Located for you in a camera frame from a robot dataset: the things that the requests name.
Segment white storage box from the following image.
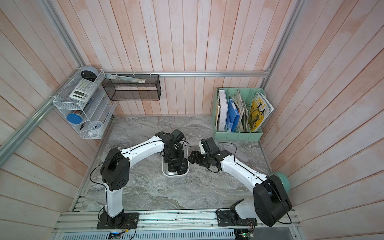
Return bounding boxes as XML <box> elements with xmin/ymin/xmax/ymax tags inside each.
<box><xmin>161</xmin><ymin>144</ymin><xmax>190</xmax><ymax>179</ymax></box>

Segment ruler on basket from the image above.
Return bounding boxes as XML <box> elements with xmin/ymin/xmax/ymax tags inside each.
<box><xmin>106</xmin><ymin>74</ymin><xmax>146</xmax><ymax>84</ymax></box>

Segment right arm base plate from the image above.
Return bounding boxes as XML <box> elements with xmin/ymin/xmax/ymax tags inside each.
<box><xmin>216</xmin><ymin>210</ymin><xmax>258</xmax><ymax>227</ymax></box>

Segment white wire shelf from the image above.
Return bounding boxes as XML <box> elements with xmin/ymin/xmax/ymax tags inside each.
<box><xmin>53</xmin><ymin>68</ymin><xmax>117</xmax><ymax>140</ymax></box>

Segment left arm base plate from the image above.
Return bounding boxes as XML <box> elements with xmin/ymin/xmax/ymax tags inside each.
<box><xmin>97</xmin><ymin>212</ymin><xmax>140</xmax><ymax>230</ymax></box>

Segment white round speaker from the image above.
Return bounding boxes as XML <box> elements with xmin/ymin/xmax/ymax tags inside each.
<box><xmin>81</xmin><ymin>66</ymin><xmax>99</xmax><ymax>82</ymax></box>

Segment papers in organizer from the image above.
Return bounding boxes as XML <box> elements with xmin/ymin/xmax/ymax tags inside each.
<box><xmin>230</xmin><ymin>90</ymin><xmax>250</xmax><ymax>133</ymax></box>

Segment black mesh basket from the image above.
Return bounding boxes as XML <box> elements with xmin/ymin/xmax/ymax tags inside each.
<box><xmin>102</xmin><ymin>74</ymin><xmax>162</xmax><ymax>101</ymax></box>

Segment blue lid container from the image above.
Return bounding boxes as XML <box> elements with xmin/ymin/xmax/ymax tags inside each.
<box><xmin>66</xmin><ymin>111</ymin><xmax>83</xmax><ymax>125</ymax></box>

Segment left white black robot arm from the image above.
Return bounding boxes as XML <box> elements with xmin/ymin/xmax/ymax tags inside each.
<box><xmin>100</xmin><ymin>129</ymin><xmax>189</xmax><ymax>219</ymax></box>

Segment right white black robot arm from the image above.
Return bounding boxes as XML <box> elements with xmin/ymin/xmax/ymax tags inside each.
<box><xmin>188</xmin><ymin>138</ymin><xmax>292</xmax><ymax>227</ymax></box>

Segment yellow magazine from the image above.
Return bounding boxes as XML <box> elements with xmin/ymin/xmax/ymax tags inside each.
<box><xmin>248</xmin><ymin>92</ymin><xmax>274</xmax><ymax>133</ymax></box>

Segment white calculator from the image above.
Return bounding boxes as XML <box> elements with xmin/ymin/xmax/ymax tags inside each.
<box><xmin>70</xmin><ymin>79</ymin><xmax>98</xmax><ymax>103</ymax></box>

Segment blue folder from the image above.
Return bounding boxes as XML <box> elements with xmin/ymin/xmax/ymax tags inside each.
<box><xmin>226</xmin><ymin>99</ymin><xmax>240</xmax><ymax>133</ymax></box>

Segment green file organizer box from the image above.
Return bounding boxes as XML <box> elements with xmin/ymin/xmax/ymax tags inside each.
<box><xmin>211</xmin><ymin>88</ymin><xmax>267</xmax><ymax>142</ymax></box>

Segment green round clock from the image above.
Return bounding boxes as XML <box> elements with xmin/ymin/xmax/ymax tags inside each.
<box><xmin>269</xmin><ymin>172</ymin><xmax>291</xmax><ymax>194</ymax></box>

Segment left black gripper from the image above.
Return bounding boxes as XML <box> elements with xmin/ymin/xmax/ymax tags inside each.
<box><xmin>164</xmin><ymin>145</ymin><xmax>185</xmax><ymax>163</ymax></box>

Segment white book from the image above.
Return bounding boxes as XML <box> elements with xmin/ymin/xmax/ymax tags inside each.
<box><xmin>218</xmin><ymin>90</ymin><xmax>228</xmax><ymax>132</ymax></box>

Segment black mouse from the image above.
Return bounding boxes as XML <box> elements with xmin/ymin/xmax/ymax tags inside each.
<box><xmin>177</xmin><ymin>158</ymin><xmax>189</xmax><ymax>175</ymax></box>
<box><xmin>168</xmin><ymin>162</ymin><xmax>180</xmax><ymax>173</ymax></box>

